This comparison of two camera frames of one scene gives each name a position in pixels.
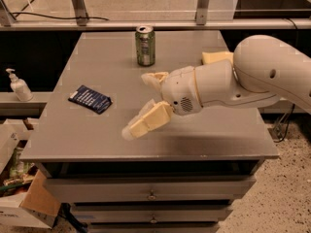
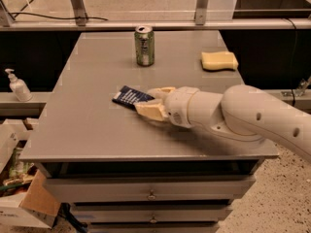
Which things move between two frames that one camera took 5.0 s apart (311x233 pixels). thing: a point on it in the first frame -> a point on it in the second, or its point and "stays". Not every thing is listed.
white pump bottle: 19,86 stays
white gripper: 179,89 -> 179,107
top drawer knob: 152,197 stays
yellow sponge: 209,57 stays
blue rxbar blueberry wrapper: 90,99 -> 130,96
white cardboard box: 36,206 stays
